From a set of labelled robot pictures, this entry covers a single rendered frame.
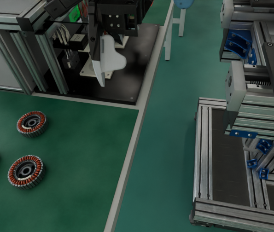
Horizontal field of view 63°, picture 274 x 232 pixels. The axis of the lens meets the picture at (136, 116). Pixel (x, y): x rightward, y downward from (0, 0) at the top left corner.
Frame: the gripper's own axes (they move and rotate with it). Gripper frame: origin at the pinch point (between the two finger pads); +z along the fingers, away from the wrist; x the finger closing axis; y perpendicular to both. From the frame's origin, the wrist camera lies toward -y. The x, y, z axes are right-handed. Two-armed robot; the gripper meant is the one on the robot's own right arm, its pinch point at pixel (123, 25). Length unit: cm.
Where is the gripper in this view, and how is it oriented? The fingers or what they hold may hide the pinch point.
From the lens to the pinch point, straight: 125.3
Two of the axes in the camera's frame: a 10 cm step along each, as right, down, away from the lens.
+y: 8.6, 4.8, 1.9
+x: 2.9, -7.4, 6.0
